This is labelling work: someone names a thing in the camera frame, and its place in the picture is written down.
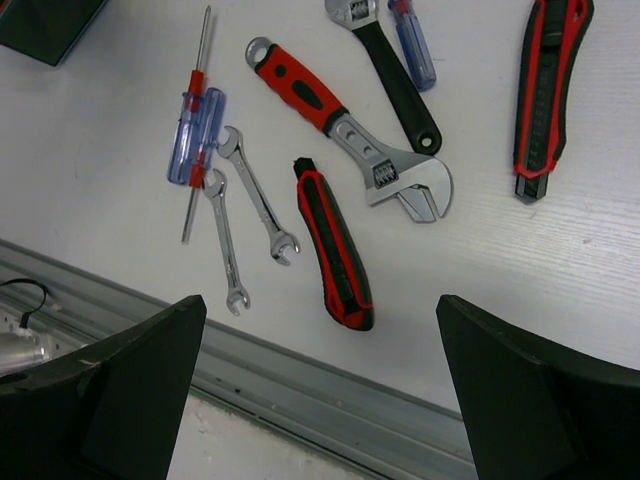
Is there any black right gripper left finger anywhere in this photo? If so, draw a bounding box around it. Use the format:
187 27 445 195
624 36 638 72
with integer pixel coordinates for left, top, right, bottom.
1 295 207 479

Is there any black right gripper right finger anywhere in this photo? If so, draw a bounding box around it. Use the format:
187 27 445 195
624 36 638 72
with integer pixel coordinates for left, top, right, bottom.
436 295 639 479

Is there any long blue red screwdriver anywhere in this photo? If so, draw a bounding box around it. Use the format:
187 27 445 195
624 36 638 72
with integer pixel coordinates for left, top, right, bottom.
181 5 212 245

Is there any red black utility knife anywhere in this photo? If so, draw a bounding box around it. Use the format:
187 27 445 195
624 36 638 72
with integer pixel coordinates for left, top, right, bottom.
513 0 595 204
293 157 375 332

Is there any small blue red screwdriver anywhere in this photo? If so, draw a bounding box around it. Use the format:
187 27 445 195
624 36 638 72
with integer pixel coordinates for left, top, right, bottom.
387 0 437 92

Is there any small silver open-end wrench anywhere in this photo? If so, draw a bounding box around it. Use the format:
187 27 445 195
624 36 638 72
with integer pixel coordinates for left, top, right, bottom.
203 169 251 316

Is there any teal drawer organizer box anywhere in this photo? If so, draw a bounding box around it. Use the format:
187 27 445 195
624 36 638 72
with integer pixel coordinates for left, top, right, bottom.
1 0 107 67

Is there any aluminium table edge rail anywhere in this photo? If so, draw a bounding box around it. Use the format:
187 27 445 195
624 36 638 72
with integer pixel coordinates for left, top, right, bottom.
1 241 477 479

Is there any red handled adjustable wrench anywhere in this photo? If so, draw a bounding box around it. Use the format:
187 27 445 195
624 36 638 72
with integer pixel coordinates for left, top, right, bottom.
245 37 453 223

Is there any blue handled screwdriver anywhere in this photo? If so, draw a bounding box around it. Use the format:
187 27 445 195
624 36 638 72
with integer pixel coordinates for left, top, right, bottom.
167 87 226 188

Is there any black handled adjustable wrench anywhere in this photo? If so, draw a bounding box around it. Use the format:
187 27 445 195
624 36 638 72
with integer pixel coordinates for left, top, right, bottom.
324 0 442 155

